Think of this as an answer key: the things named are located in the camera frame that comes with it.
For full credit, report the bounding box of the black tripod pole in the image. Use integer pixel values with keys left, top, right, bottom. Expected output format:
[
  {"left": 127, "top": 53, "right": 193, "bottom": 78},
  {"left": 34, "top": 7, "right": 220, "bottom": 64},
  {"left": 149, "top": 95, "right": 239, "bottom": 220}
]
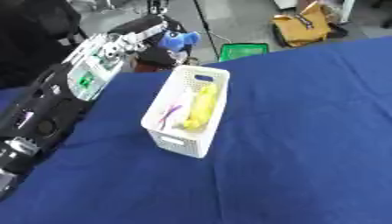
[{"left": 191, "top": 0, "right": 222, "bottom": 61}]

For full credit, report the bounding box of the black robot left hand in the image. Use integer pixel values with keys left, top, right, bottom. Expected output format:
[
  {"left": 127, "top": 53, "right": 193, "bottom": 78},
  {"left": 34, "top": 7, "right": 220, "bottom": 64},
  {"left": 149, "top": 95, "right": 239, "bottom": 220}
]
[{"left": 107, "top": 13, "right": 192, "bottom": 68}]

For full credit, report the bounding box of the yellow soft toy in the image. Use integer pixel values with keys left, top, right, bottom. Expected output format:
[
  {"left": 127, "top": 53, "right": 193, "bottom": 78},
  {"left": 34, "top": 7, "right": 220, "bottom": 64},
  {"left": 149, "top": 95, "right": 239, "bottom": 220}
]
[{"left": 182, "top": 83, "right": 221, "bottom": 131}]

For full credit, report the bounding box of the white perforated plastic basket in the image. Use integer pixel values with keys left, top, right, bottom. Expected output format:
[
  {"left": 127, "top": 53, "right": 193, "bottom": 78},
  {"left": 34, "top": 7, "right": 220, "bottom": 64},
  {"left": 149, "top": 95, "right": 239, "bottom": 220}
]
[{"left": 139, "top": 64, "right": 232, "bottom": 159}]

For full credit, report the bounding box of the white toy with purple ribbon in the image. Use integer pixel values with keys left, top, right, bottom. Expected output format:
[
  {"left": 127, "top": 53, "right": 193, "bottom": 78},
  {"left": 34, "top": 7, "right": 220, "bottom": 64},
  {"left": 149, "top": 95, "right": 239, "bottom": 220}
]
[{"left": 156, "top": 87, "right": 196, "bottom": 131}]

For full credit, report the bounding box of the green plastic crate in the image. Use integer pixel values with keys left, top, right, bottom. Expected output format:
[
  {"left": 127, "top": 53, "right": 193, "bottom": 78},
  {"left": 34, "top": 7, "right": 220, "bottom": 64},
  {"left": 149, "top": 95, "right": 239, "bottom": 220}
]
[{"left": 217, "top": 42, "right": 271, "bottom": 63}]

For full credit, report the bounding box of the blue soft toy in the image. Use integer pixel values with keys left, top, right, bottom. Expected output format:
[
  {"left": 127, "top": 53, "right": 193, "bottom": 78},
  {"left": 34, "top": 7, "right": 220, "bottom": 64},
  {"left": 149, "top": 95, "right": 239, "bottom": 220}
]
[{"left": 156, "top": 30, "right": 202, "bottom": 53}]

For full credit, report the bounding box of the yellow bag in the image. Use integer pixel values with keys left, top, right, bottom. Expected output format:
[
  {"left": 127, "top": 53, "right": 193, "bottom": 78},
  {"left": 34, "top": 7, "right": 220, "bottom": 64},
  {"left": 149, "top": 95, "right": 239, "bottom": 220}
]
[{"left": 269, "top": 1, "right": 334, "bottom": 48}]

